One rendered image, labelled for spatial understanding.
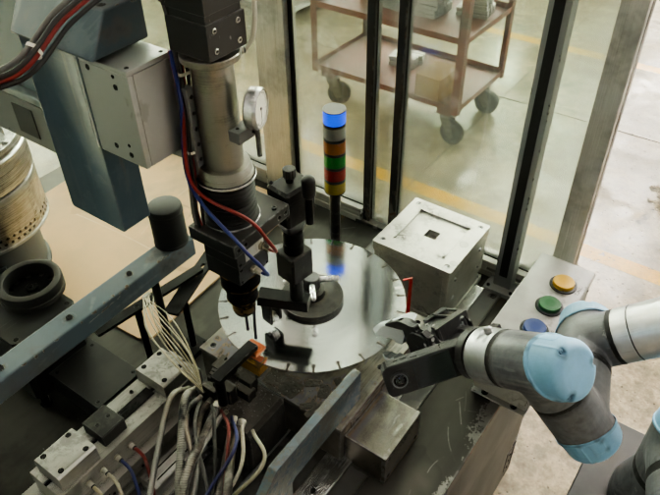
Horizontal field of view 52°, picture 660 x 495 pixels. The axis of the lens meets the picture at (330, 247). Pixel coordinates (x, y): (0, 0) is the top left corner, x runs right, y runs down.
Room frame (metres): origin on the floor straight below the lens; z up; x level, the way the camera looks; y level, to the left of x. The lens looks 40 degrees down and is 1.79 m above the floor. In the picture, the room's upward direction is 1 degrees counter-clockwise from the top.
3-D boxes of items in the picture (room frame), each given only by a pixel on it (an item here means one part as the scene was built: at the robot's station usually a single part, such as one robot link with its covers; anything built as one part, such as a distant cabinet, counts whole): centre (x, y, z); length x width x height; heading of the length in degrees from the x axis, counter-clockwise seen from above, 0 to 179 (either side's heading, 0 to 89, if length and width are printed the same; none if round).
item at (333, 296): (0.85, 0.03, 0.96); 0.11 x 0.11 x 0.03
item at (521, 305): (0.88, -0.39, 0.82); 0.28 x 0.11 x 0.15; 144
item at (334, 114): (1.15, -0.01, 1.14); 0.05 x 0.04 x 0.03; 54
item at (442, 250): (1.08, -0.21, 0.82); 0.18 x 0.18 x 0.15; 54
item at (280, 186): (0.78, 0.05, 1.17); 0.06 x 0.05 x 0.20; 135
